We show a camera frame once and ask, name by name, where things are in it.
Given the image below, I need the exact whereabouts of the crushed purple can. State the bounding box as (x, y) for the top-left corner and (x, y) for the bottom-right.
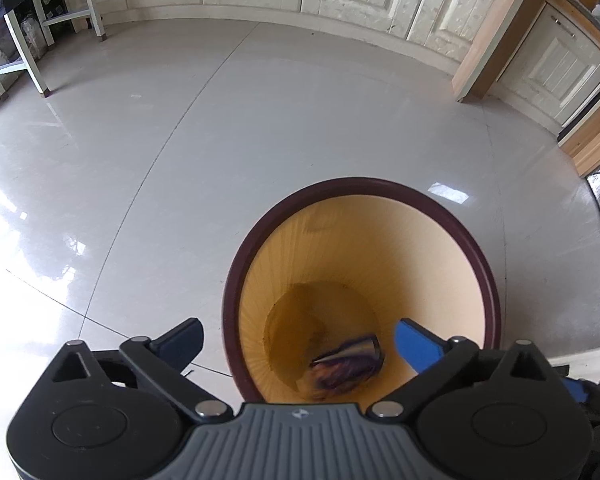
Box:
(298, 335), (385, 400)

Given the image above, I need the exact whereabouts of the wooden post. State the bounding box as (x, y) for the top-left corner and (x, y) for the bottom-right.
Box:
(452, 0), (545, 102)

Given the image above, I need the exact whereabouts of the cream cabinet row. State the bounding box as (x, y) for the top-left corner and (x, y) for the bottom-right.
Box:
(67, 0), (600, 132)

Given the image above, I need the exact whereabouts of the cream trash bin brown rim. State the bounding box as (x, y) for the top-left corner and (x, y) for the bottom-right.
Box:
(223, 178), (502, 408)

